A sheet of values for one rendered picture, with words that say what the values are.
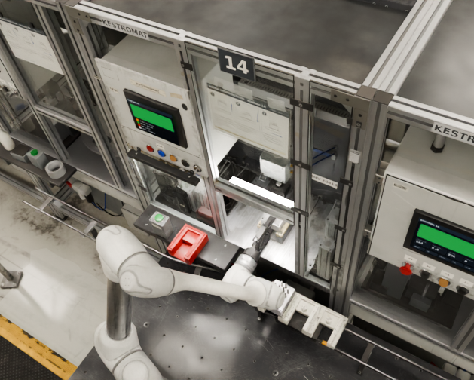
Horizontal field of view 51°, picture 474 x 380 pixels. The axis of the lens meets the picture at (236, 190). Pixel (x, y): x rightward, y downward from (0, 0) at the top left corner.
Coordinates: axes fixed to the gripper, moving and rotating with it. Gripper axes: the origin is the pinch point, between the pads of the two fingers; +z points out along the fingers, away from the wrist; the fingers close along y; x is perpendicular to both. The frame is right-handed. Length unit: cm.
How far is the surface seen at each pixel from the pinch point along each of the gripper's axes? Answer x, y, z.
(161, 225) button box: 43, 5, -26
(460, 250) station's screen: -75, 61, -10
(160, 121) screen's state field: 35, 66, -11
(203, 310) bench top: 16, -28, -44
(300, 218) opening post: -20.6, 34.6, -8.7
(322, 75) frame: -25, 103, 0
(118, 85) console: 54, 74, -8
